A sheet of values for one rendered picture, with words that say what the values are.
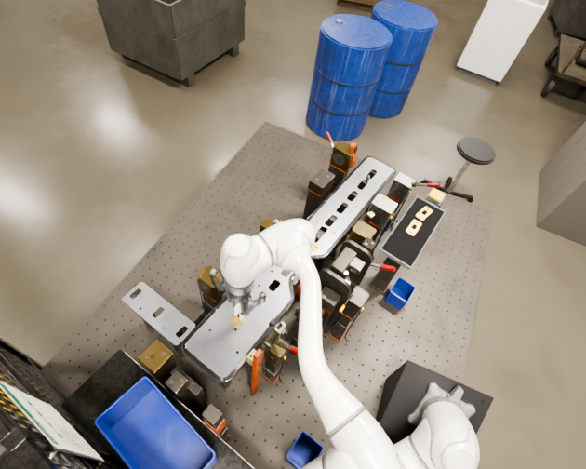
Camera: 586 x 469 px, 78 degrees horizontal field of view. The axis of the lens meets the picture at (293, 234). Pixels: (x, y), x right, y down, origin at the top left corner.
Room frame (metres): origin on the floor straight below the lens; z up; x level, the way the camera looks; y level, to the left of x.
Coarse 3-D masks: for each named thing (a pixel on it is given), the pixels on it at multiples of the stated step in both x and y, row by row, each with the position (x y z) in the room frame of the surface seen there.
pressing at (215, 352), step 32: (352, 192) 1.28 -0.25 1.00; (320, 224) 1.04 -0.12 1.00; (352, 224) 1.07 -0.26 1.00; (320, 256) 0.87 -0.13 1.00; (256, 288) 0.66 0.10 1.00; (288, 288) 0.69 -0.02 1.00; (224, 320) 0.51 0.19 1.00; (256, 320) 0.53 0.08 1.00; (192, 352) 0.38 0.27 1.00; (224, 352) 0.40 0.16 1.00
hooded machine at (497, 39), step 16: (496, 0) 4.73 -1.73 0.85; (512, 0) 4.68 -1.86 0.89; (528, 0) 4.66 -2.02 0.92; (544, 0) 4.61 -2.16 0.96; (496, 16) 4.70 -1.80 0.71; (512, 16) 4.65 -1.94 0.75; (528, 16) 4.59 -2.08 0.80; (480, 32) 4.73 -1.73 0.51; (496, 32) 4.67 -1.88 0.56; (512, 32) 4.62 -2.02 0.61; (528, 32) 4.56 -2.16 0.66; (464, 48) 4.77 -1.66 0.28; (480, 48) 4.70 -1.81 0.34; (496, 48) 4.64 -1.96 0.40; (512, 48) 4.58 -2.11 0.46; (464, 64) 4.73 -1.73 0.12; (480, 64) 4.67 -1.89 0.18; (496, 64) 4.61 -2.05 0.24; (496, 80) 4.57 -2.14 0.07
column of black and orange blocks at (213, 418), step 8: (208, 408) 0.18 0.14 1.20; (216, 408) 0.18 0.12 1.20; (208, 416) 0.16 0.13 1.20; (216, 416) 0.16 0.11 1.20; (208, 424) 0.15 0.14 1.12; (216, 424) 0.15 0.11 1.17; (224, 424) 0.17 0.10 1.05; (216, 432) 0.14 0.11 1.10; (224, 432) 0.16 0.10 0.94; (224, 440) 0.15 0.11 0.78
